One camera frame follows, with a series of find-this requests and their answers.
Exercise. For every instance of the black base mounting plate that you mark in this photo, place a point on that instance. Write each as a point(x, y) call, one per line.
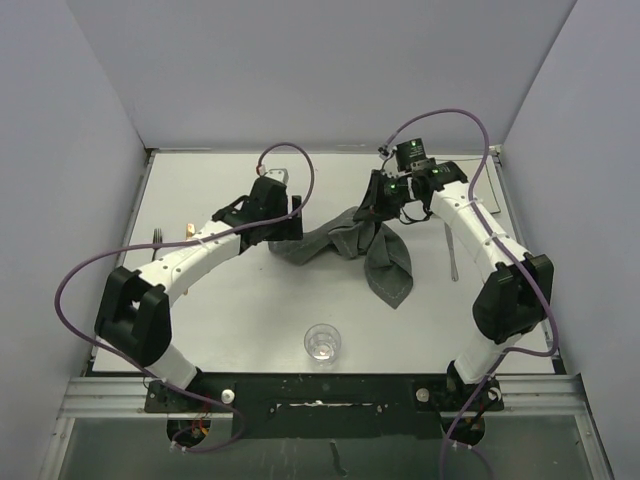
point(338, 423)

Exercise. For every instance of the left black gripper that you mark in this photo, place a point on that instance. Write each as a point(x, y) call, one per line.
point(288, 231)

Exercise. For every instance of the white rectangular plate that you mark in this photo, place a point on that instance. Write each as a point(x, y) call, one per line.
point(484, 188)

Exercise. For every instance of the black metal fork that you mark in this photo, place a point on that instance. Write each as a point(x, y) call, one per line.
point(157, 240)

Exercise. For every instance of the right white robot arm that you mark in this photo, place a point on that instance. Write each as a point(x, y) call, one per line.
point(516, 291)

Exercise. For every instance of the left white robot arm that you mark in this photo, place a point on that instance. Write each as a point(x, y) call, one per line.
point(134, 313)

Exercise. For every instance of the grey cloth placemat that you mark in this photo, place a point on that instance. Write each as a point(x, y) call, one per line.
point(387, 261)

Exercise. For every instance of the clear drinking glass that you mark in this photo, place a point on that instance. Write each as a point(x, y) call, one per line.
point(323, 343)

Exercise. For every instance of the aluminium frame rail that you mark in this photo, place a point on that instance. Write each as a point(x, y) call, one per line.
point(251, 394)

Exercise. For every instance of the silver table knife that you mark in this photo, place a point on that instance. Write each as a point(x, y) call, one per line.
point(451, 249)

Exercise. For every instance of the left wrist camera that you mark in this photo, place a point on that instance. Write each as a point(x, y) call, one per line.
point(280, 175)

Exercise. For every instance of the copper coloured small object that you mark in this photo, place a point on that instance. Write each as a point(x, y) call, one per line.
point(190, 231)

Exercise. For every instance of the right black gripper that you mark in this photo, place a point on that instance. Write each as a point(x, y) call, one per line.
point(373, 209)

